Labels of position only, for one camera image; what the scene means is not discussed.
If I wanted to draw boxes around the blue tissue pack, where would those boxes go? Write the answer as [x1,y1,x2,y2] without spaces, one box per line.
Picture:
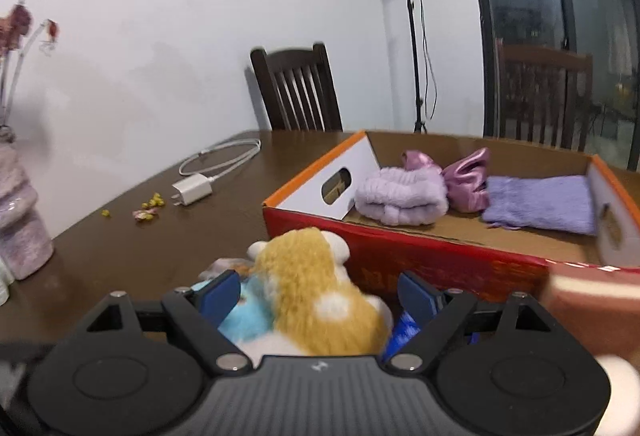
[381,312,480,362]

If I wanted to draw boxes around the light blue plush toy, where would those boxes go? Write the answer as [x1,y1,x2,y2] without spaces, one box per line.
[191,277,273,345]

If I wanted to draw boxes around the white plush toy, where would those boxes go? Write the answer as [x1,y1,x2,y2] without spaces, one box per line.
[236,331,307,368]

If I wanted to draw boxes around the yellow plush toy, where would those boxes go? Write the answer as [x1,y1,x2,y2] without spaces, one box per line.
[247,227,393,357]

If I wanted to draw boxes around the pink satin scrunchie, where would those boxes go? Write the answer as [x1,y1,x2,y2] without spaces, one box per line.
[401,150,442,175]
[442,148,490,214]

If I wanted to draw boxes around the lilac fluffy headband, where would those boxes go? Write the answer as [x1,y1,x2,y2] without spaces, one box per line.
[355,166,449,226]

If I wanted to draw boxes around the red cardboard box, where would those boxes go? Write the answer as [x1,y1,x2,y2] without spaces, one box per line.
[262,130,639,300]

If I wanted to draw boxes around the white round sponge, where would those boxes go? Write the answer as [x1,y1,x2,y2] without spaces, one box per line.
[594,355,640,436]

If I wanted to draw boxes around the wrapped snack packet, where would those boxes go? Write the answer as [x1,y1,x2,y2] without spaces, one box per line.
[198,258,254,281]

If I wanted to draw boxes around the pink knitted vase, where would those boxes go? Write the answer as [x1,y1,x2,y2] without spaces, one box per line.
[1,126,54,281]

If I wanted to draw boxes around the yellow candy pieces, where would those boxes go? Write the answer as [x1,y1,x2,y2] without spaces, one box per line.
[132,192,166,222]

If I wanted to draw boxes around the purple folded towel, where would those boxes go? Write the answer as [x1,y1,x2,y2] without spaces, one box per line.
[482,175,597,236]

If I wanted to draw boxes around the white power adapter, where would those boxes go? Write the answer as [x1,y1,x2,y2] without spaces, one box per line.
[171,174,213,206]

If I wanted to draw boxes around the dark wooden chair middle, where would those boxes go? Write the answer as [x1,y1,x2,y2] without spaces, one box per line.
[496,40,593,152]

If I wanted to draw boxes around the dark wooden chair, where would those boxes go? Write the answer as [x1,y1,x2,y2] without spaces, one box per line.
[250,43,343,132]
[496,40,593,152]

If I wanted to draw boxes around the dark wooden chair left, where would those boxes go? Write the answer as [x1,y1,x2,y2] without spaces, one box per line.
[250,43,343,132]

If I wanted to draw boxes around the glass sliding door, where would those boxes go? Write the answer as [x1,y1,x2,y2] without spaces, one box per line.
[478,0,639,170]

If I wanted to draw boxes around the pink artificial flowers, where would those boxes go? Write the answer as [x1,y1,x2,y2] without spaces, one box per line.
[1,0,60,137]

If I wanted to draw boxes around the white charging cable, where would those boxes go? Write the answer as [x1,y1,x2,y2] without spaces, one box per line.
[177,137,263,182]

